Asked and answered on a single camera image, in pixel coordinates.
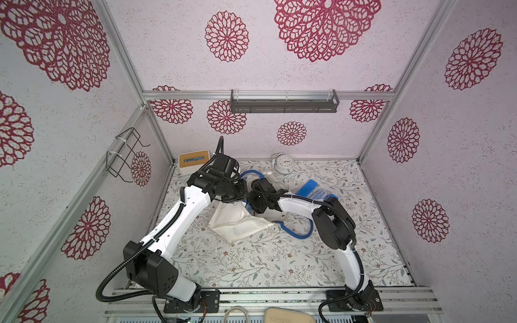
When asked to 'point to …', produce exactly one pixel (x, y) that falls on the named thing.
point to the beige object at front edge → (279, 315)
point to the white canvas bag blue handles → (232, 222)
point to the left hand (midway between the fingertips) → (249, 196)
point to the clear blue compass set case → (319, 194)
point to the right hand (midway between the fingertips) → (242, 199)
